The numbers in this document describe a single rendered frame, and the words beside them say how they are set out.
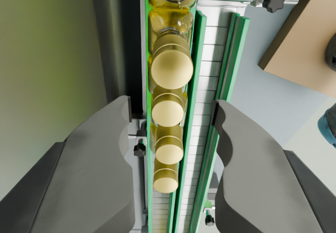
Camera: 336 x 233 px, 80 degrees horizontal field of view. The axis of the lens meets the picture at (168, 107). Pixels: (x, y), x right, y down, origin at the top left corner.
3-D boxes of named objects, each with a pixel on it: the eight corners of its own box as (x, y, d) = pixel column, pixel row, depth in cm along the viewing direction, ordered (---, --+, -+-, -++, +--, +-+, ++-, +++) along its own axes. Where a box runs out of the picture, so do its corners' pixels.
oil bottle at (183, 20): (155, -4, 40) (145, 12, 22) (183, -2, 40) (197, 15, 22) (154, 26, 43) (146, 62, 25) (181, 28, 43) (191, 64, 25)
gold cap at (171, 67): (152, 33, 18) (148, 47, 15) (191, 34, 19) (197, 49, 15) (152, 69, 20) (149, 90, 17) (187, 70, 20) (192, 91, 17)
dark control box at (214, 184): (198, 171, 87) (200, 188, 80) (216, 171, 87) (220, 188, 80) (195, 183, 91) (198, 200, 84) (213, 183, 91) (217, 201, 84)
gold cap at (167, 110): (152, 80, 23) (150, 99, 20) (183, 81, 24) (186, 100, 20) (153, 105, 25) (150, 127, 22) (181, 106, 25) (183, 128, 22)
